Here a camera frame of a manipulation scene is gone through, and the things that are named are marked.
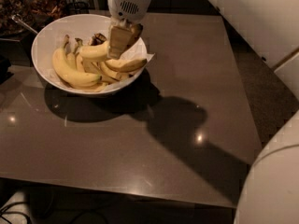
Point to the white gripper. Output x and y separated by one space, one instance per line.
127 6

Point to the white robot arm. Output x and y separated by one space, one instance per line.
264 35

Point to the white ceramic bowl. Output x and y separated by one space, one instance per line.
51 36

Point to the white paper bowl liner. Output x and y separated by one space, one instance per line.
123 79

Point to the left curved yellow banana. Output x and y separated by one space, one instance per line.
67 73

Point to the glass jar with snacks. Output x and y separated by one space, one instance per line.
27 10

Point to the black wire basket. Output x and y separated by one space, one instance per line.
77 8

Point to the metal spoon handle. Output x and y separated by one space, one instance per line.
19 21

